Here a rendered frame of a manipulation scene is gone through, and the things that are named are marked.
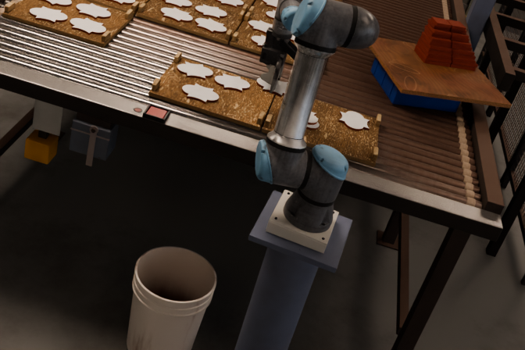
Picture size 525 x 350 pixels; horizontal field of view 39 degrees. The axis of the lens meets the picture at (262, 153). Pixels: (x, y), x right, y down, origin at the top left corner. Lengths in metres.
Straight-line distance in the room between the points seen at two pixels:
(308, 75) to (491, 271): 2.29
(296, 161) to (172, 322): 0.90
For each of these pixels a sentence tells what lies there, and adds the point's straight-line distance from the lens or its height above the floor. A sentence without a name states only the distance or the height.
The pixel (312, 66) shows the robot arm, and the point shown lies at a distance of 2.00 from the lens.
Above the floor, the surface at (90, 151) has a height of 0.74.
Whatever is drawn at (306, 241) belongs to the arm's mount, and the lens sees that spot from 2.18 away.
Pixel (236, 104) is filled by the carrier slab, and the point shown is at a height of 0.94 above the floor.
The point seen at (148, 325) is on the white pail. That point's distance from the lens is 2.75.
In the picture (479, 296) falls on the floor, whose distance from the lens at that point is 3.85.
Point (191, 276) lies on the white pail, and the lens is 2.90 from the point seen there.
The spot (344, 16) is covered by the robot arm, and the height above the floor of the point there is 1.53.
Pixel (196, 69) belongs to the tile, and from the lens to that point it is 2.84.
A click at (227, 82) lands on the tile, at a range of 2.79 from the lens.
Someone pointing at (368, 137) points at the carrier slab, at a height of 0.94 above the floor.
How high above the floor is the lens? 2.16
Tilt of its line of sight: 30 degrees down
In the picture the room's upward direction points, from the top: 16 degrees clockwise
